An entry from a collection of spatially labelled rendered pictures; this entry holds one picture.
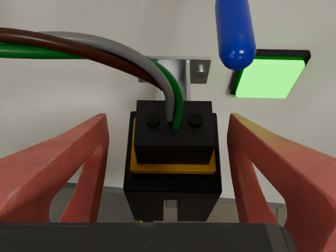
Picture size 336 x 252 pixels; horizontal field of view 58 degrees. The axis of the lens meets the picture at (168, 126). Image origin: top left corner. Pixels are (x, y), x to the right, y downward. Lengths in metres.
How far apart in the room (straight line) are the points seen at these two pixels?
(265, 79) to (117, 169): 0.22
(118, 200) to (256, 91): 1.19
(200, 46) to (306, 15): 0.06
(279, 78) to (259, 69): 0.02
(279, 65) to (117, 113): 0.13
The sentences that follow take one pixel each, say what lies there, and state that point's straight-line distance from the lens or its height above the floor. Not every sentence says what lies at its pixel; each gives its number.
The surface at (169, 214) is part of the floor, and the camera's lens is 1.42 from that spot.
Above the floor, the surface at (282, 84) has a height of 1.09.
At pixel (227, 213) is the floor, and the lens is 1.51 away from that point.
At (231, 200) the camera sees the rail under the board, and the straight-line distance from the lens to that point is 0.47.
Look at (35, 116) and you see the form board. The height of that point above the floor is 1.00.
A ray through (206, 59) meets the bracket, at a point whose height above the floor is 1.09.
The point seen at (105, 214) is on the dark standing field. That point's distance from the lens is 1.39.
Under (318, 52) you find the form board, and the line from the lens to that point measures 0.21.
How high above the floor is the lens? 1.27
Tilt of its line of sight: 76 degrees down
